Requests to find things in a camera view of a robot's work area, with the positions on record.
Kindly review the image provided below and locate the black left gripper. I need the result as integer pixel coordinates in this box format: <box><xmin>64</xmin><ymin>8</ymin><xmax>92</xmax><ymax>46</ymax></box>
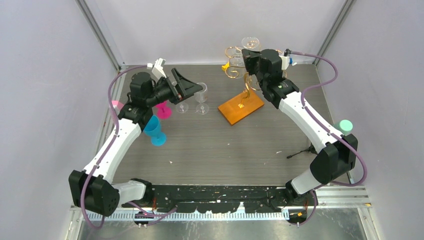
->
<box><xmin>146</xmin><ymin>68</ymin><xmax>203</xmax><ymax>108</ymax></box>

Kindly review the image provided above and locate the clear wine glass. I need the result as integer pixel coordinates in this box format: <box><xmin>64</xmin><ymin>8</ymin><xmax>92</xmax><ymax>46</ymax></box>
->
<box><xmin>175</xmin><ymin>100</ymin><xmax>189</xmax><ymax>114</ymax></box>
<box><xmin>194</xmin><ymin>82</ymin><xmax>209</xmax><ymax>115</ymax></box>

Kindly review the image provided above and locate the pink wine glass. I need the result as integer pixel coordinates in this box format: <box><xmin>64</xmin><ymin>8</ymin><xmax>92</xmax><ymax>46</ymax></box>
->
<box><xmin>155</xmin><ymin>101</ymin><xmax>172</xmax><ymax>120</ymax></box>

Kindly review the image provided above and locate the blue wine glass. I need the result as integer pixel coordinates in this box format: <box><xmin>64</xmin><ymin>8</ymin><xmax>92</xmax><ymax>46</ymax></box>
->
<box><xmin>143</xmin><ymin>115</ymin><xmax>167</xmax><ymax>147</ymax></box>

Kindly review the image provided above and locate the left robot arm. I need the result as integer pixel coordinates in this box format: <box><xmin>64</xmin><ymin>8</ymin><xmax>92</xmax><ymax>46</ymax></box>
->
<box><xmin>68</xmin><ymin>68</ymin><xmax>203</xmax><ymax>217</ymax></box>

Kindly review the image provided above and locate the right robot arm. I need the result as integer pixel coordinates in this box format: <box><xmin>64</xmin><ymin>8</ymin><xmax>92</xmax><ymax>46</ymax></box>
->
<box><xmin>241</xmin><ymin>49</ymin><xmax>358</xmax><ymax>205</ymax></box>

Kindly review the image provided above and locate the orange wooden rack base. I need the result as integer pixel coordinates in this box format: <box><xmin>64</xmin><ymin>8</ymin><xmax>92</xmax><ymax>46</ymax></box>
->
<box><xmin>218</xmin><ymin>91</ymin><xmax>265</xmax><ymax>126</ymax></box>

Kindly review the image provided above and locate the small yellow block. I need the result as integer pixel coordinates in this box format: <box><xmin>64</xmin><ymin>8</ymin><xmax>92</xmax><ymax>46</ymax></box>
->
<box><xmin>221</xmin><ymin>61</ymin><xmax>230</xmax><ymax>72</ymax></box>

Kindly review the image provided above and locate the pink wedge stand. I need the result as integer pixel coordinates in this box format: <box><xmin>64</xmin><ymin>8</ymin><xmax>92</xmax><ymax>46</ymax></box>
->
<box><xmin>111</xmin><ymin>100</ymin><xmax>124</xmax><ymax>115</ymax></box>

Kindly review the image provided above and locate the small black tripod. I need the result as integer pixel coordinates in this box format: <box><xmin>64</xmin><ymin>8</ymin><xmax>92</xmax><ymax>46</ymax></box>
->
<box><xmin>286</xmin><ymin>145</ymin><xmax>318</xmax><ymax>159</ymax></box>

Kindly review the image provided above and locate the mint green bottle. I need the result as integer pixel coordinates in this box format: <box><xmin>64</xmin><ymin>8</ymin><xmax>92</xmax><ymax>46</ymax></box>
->
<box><xmin>333</xmin><ymin>119</ymin><xmax>354</xmax><ymax>136</ymax></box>

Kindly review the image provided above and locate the gold wire wine glass rack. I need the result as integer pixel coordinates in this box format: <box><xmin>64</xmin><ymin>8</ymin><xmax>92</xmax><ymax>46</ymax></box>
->
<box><xmin>224</xmin><ymin>45</ymin><xmax>289</xmax><ymax>109</ymax></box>

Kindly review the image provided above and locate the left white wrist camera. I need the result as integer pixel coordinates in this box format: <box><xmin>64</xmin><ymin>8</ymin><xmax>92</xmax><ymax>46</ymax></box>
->
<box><xmin>146</xmin><ymin>57</ymin><xmax>167</xmax><ymax>80</ymax></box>

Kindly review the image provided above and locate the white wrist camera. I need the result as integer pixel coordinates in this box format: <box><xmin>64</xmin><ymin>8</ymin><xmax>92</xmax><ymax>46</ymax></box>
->
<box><xmin>279</xmin><ymin>48</ymin><xmax>293</xmax><ymax>71</ymax></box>
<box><xmin>146</xmin><ymin>57</ymin><xmax>167</xmax><ymax>80</ymax></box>

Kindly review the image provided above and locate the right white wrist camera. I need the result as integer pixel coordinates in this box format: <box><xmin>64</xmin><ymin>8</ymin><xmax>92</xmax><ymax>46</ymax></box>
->
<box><xmin>279</xmin><ymin>48</ymin><xmax>293</xmax><ymax>71</ymax></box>

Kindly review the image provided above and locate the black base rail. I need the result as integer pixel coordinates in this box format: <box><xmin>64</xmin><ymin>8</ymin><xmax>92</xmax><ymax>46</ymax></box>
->
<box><xmin>120</xmin><ymin>177</ymin><xmax>319</xmax><ymax>215</ymax></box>

